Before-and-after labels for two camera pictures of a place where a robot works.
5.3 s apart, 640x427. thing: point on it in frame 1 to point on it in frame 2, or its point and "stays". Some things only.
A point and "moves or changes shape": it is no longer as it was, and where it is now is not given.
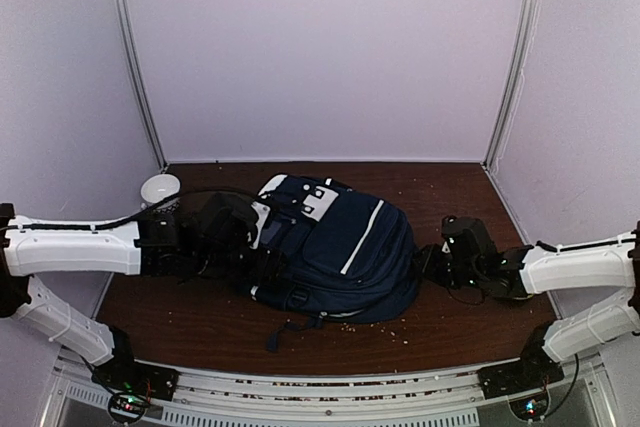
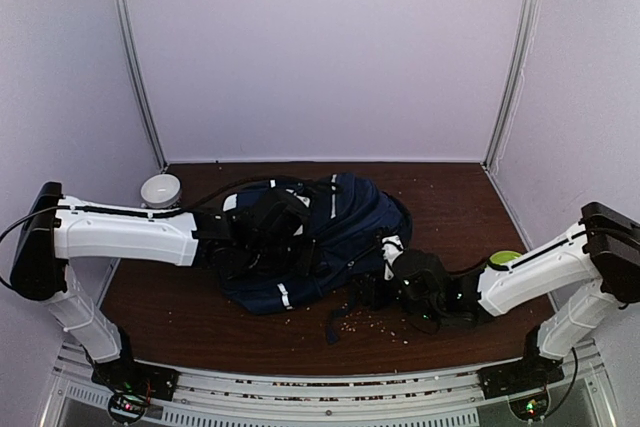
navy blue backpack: (340, 252) moves or changes shape
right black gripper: (428, 262) to (371, 294)
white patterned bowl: (158, 187) stays
